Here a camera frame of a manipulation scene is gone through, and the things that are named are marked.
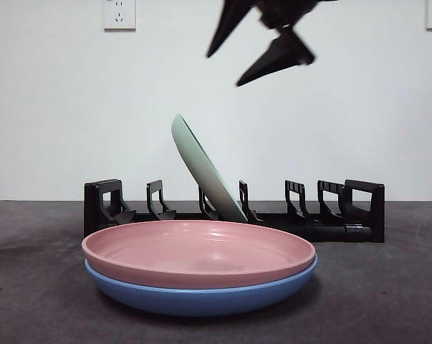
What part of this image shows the pale green plate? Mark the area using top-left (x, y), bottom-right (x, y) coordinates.
top-left (171, 113), bottom-right (249, 224)

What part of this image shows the pink plate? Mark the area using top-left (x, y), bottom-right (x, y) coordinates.
top-left (80, 219), bottom-right (317, 290)

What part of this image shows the blue plate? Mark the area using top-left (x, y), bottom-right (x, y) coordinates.
top-left (83, 253), bottom-right (319, 318)

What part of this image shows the black plastic dish rack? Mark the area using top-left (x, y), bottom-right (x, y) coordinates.
top-left (83, 178), bottom-right (386, 245)

